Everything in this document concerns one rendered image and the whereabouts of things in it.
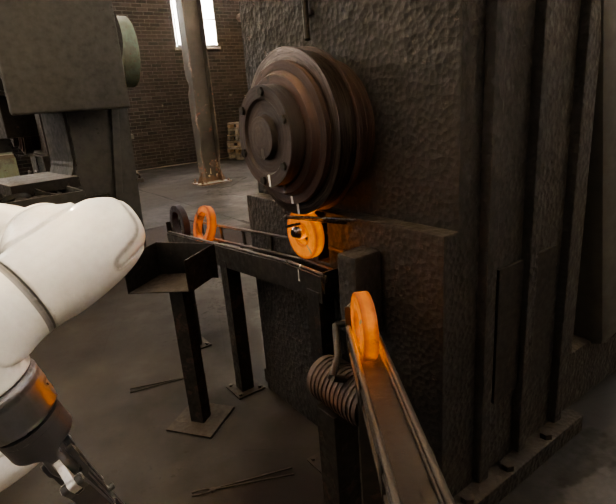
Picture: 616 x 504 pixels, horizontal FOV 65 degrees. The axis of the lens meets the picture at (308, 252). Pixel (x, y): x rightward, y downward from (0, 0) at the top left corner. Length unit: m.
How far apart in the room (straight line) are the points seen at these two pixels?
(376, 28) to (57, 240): 1.00
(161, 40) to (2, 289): 11.60
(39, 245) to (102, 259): 0.07
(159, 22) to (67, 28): 8.30
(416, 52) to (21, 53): 2.96
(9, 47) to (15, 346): 3.30
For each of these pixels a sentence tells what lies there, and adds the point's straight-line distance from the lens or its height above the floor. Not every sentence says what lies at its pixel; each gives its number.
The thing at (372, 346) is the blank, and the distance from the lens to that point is 1.06.
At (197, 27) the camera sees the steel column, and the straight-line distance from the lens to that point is 8.58.
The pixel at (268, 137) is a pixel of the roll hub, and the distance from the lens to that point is 1.36.
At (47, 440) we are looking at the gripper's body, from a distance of 0.65.
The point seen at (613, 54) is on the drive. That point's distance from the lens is 1.78.
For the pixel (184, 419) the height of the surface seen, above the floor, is 0.01.
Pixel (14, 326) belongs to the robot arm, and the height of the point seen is 1.00.
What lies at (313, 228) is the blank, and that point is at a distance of 1.44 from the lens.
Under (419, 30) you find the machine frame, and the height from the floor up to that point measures 1.34.
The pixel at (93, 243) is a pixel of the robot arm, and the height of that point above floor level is 1.06.
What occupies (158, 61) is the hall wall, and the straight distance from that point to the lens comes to 12.01.
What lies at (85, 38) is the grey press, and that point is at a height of 1.73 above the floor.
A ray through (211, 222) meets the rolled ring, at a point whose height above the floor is 0.73.
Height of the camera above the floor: 1.20
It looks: 17 degrees down
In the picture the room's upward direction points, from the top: 5 degrees counter-clockwise
